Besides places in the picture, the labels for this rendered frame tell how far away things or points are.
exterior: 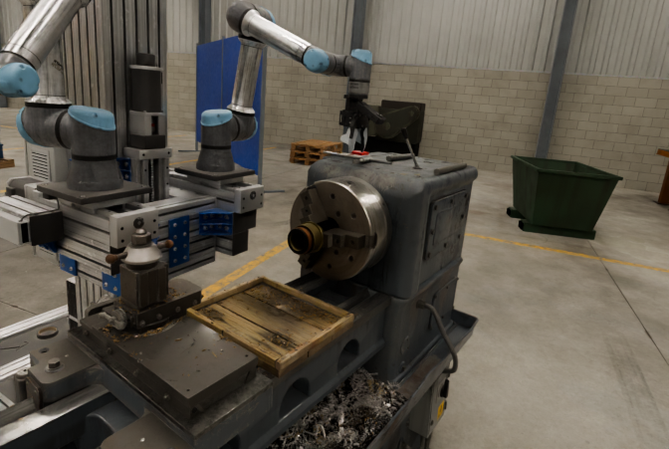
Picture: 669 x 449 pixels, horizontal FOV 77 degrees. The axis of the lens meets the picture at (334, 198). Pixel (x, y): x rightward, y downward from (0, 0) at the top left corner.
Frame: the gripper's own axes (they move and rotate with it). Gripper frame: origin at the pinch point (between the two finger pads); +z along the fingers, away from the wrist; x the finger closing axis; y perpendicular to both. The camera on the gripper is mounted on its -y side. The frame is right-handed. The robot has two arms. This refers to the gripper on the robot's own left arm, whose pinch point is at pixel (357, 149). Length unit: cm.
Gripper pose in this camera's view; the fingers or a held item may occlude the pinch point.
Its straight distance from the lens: 158.2
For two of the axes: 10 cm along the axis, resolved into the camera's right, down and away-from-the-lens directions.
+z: -0.8, 9.7, 2.3
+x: -5.9, 1.4, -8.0
